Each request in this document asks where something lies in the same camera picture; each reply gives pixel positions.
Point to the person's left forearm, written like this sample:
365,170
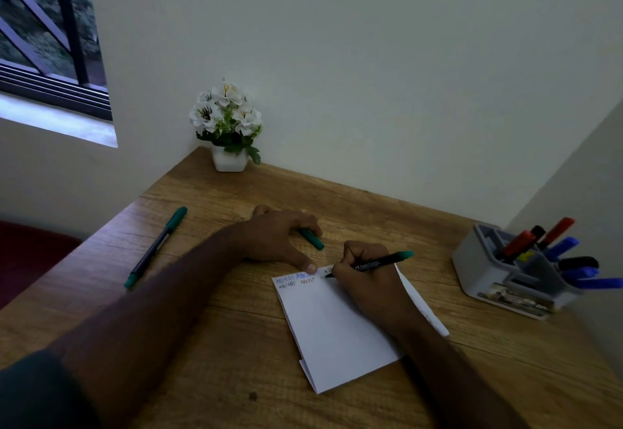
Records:
160,307

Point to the dark red seat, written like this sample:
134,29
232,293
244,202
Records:
29,258

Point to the white window sill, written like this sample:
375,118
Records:
58,120

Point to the grey desk organiser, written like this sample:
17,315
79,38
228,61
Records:
491,273

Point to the dark pen with green cap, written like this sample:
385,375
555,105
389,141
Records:
155,247

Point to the green pen cap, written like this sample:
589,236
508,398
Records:
312,240

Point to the dark shirt sleeve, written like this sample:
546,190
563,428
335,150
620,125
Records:
41,392

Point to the person's left hand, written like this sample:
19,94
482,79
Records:
270,239

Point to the short red marker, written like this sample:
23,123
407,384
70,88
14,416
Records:
518,244

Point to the person's left thumb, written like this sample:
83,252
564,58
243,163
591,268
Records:
301,256

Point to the dark window frame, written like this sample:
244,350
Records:
53,90

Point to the person's right hand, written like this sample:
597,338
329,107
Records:
372,292

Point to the person's left little finger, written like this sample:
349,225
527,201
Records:
262,209

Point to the slim black marker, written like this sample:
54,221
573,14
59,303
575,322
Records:
538,232

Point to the black pen with green end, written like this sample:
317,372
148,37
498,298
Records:
384,260

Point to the yellow highlighter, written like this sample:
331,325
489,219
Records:
524,256

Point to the person's right forearm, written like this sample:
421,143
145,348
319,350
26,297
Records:
452,375

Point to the white artificial flower plant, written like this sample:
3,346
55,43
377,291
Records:
226,117

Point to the white paper sheet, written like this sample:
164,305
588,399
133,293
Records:
331,331

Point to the dark metal window grille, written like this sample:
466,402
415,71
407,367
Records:
65,10

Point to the thick black marker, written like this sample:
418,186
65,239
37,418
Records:
579,263

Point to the blue marker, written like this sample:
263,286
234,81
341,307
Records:
562,247
581,273
601,283

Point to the person's right fingers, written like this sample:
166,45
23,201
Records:
357,253

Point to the long red marker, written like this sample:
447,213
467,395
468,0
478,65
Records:
557,231

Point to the small white plant pot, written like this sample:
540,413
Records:
228,160

